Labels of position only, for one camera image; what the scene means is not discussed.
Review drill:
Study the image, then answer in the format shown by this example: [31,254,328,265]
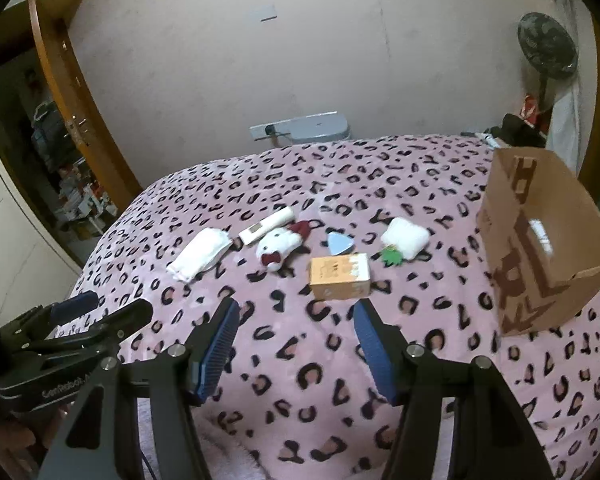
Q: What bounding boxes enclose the white folded sock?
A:
[166,227,232,281]

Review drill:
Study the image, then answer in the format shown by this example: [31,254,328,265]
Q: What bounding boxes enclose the white plush with green leaf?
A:
[380,217,429,265]

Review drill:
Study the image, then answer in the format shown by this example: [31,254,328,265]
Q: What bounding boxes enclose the white plush cat toy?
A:
[256,220,312,273]

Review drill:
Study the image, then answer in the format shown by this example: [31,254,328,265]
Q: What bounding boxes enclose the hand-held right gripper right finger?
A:
[352,299,556,480]

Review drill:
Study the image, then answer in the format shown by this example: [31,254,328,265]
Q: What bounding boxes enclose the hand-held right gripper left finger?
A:
[37,297,242,480]

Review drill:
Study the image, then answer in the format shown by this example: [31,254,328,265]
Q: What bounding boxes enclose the wooden door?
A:
[27,0,143,201]

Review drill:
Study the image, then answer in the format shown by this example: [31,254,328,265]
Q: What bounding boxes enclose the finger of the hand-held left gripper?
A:
[2,290,100,341]
[15,298,154,356]

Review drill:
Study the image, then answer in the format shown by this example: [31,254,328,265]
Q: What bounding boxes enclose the white hanging towel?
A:
[547,77,583,173]

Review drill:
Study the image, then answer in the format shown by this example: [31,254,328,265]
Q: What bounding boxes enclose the wall power outlet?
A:
[249,121,291,141]

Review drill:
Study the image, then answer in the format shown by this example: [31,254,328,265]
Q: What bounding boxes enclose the pink leopard print blanket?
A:
[50,135,600,480]

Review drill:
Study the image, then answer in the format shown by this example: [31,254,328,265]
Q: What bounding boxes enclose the dark standing fan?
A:
[516,11,579,111]

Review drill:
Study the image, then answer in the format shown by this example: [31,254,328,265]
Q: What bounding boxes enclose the white tube with label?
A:
[238,206,296,246]

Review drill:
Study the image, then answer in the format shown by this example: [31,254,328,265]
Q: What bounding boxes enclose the brown cardboard box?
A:
[477,147,600,337]

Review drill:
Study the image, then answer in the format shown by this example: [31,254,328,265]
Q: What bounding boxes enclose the cluttered shelf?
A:
[25,65,121,241]

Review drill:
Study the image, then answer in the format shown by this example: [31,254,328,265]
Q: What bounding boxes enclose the metal door handle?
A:
[64,117,88,148]

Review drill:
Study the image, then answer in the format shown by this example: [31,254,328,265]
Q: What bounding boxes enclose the tan cardboard box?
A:
[307,252,372,302]

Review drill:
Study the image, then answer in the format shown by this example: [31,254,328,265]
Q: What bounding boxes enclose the light blue triangular pick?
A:
[327,232,354,255]

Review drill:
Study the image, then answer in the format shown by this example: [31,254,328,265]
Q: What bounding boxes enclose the dark bag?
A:
[495,114,548,150]

